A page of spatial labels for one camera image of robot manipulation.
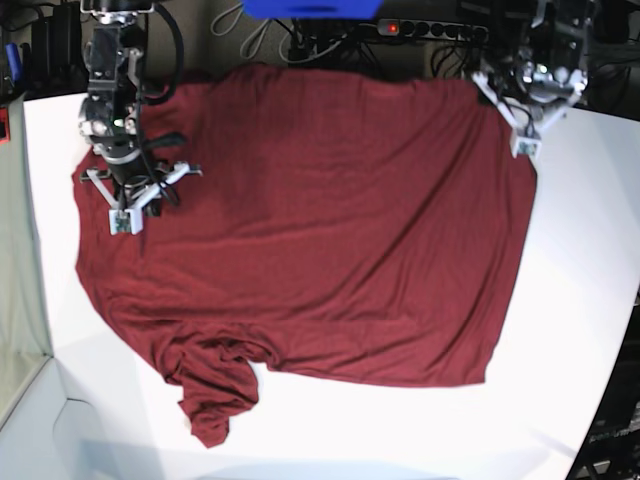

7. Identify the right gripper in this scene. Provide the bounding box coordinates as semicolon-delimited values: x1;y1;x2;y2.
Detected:
79;154;203;218

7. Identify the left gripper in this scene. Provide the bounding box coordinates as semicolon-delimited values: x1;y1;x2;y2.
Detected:
469;64;588;138

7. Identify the dark red t-shirt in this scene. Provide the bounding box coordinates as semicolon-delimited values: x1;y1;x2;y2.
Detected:
74;65;537;447

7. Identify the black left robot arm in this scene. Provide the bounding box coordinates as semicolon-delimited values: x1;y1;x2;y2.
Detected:
470;1;597;140

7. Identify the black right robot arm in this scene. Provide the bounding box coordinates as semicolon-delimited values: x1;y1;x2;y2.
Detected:
79;1;198;233

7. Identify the black power strip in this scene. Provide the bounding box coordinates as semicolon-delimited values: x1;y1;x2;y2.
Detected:
374;19;489;43

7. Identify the green cloth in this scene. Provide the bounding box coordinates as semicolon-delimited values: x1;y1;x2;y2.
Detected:
1;99;52;411

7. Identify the blue box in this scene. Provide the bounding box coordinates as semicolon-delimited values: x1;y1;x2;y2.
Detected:
242;0;382;19

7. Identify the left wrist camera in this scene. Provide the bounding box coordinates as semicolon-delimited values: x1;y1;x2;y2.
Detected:
510;131;542;160

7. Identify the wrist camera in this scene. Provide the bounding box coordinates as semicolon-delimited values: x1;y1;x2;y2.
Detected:
109;209;143;235
510;131;542;160

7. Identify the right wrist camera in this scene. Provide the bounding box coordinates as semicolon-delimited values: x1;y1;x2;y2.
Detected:
109;209;143;235

